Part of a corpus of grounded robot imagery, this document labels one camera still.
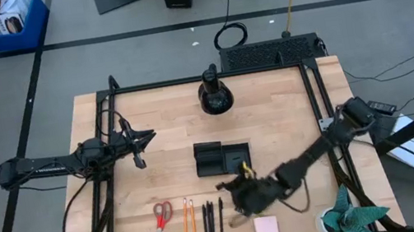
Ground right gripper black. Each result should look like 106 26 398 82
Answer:
215 171 289 219

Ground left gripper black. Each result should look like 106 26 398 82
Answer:
107 126 159 160

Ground black mesh desk organizer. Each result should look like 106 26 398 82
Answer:
192 135 254 181

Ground pink sticky note pad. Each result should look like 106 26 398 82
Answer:
253 214 281 232

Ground red-handled scissors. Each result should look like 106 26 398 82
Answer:
141 199 177 232

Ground yellow label tag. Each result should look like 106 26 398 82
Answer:
241 160 256 180

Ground green potted plant white pot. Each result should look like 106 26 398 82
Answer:
309 177 394 232

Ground blue storage bin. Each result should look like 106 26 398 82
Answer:
0 0 55 53

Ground black remote control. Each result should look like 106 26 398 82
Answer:
366 96 398 118

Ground white printed boxes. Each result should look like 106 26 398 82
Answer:
0 0 37 36

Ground white paper sheet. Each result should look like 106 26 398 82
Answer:
380 111 414 180

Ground black aluminium table frame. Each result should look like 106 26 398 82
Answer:
35 33 407 232

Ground black coiled cable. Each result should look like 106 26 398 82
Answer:
206 0 251 52

